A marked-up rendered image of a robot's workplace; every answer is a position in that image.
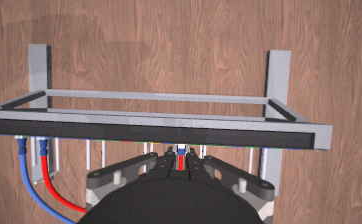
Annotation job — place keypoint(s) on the blue cable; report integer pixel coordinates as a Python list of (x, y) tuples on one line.
[(22, 152)]

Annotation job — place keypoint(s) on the red cable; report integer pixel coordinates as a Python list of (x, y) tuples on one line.
[(43, 154)]

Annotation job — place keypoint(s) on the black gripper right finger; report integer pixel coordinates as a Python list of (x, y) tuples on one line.
[(258, 192)]

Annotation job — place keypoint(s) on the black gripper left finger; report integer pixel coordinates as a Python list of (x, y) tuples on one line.
[(102, 181)]

